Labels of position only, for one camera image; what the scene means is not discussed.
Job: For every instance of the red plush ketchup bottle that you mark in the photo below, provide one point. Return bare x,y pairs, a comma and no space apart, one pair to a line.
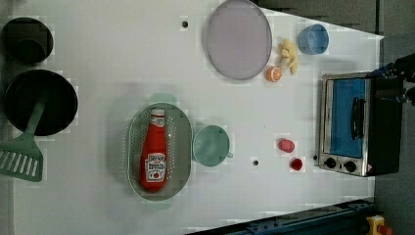
153,160

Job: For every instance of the green oval strainer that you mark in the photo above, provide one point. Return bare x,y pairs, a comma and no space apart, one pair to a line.
178,139

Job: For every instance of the teal green cup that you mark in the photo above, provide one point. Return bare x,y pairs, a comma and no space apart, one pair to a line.
211,146

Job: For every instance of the orange slice toy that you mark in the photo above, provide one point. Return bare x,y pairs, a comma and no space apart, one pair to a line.
273,74

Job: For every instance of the lavender round plate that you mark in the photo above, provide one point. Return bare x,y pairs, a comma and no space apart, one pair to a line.
239,39

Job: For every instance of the pink toy sausage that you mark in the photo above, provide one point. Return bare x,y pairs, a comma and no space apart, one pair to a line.
286,145

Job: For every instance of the small red toy piece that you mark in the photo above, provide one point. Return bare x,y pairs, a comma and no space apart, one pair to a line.
296,164

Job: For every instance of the yellow toy banana peel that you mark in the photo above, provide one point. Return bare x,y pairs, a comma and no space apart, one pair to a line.
289,56

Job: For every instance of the blue cup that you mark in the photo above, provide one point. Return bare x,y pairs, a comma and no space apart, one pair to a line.
314,39

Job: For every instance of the black frying pan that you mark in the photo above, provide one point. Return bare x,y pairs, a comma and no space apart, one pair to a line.
25,89

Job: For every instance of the silver black toaster oven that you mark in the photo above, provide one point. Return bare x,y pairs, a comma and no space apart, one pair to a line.
360,129

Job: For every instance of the green slotted spatula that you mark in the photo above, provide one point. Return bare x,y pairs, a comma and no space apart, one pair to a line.
21,156

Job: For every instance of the black pot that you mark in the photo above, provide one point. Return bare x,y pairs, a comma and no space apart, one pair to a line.
27,40

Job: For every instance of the yellow red emergency button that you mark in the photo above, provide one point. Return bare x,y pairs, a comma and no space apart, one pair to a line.
377,226

